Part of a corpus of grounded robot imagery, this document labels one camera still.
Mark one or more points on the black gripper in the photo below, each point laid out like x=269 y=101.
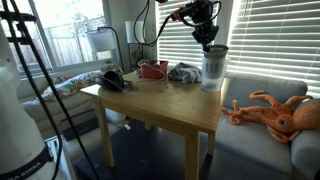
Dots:
x=205 y=31

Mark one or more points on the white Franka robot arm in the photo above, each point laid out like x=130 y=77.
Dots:
x=20 y=133

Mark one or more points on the clear plastic container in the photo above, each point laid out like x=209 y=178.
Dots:
x=213 y=85

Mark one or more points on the wide white window blind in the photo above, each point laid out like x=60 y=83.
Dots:
x=180 y=33

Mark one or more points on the grey crumpled cloth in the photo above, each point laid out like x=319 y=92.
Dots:
x=185 y=73

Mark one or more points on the red woven basket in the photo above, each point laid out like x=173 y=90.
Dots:
x=153 y=71

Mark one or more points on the narrow white window blind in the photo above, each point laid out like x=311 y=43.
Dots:
x=276 y=43

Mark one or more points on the light wooden table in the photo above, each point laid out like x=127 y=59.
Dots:
x=160 y=100

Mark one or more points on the standing lamp with white shade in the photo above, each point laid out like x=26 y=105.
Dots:
x=131 y=31

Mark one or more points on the black open glasses case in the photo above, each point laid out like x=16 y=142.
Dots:
x=111 y=80

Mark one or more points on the orange octopus plush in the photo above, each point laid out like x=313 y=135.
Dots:
x=283 y=120

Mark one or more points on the grey sofa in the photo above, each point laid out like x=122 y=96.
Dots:
x=253 y=143

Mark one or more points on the arc lamp with white shade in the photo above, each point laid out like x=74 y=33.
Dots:
x=100 y=40

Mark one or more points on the dark blue rug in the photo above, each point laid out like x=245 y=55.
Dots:
x=140 y=156

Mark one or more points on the white framed window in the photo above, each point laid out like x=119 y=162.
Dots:
x=66 y=33

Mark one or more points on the floral cushion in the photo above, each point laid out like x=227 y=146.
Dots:
x=70 y=85

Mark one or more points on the black clamp bar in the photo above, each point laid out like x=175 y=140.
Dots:
x=16 y=16

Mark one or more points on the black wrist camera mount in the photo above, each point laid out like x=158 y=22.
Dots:
x=200 y=10

